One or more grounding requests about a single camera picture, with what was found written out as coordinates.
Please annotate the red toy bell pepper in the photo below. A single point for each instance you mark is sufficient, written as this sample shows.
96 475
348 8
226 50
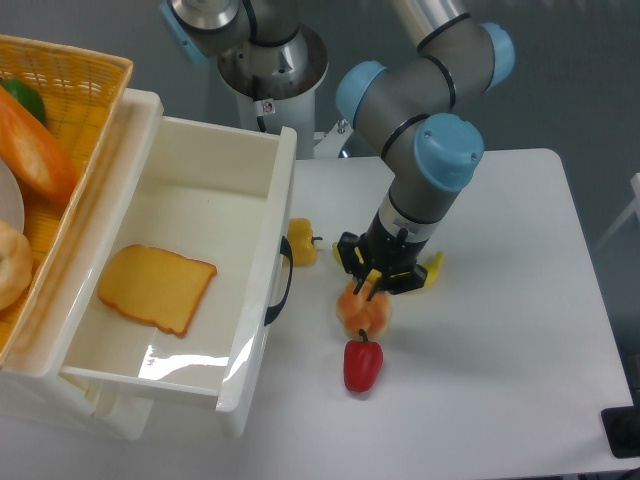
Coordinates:
362 363

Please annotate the beige bagel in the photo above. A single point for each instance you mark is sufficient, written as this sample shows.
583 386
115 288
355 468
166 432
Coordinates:
16 264

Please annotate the yellow toy banana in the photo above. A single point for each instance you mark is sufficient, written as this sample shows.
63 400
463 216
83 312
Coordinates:
432 266

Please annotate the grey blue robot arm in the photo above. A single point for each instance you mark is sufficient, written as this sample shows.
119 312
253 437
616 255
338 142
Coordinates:
407 116

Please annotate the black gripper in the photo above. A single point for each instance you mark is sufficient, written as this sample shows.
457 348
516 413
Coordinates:
390 262

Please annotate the orange baguette bread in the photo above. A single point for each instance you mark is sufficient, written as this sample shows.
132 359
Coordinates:
33 154

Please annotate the yellow toy bell pepper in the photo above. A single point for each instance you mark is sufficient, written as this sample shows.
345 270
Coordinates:
301 239

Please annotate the green toy pepper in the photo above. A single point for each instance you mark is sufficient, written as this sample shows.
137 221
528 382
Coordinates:
27 96

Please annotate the yellow wicker basket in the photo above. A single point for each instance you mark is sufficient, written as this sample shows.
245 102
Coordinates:
81 91

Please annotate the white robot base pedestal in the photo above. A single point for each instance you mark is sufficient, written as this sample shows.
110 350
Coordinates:
275 87

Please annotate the toast bread slice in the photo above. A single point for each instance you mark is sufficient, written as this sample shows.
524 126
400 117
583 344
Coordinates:
155 287

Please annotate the black device at edge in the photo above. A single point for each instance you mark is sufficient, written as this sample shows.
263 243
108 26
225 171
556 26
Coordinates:
621 426

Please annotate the orange knotted bread roll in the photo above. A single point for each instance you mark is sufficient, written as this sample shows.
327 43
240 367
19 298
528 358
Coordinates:
357 312

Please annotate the white top drawer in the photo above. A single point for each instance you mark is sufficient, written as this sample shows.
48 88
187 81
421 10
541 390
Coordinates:
219 195

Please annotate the white plate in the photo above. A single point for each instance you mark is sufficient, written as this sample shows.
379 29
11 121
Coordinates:
11 201

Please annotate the white drawer cabinet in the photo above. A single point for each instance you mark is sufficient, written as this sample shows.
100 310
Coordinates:
35 361

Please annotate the white frame at right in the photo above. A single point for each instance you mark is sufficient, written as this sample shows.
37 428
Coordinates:
629 214

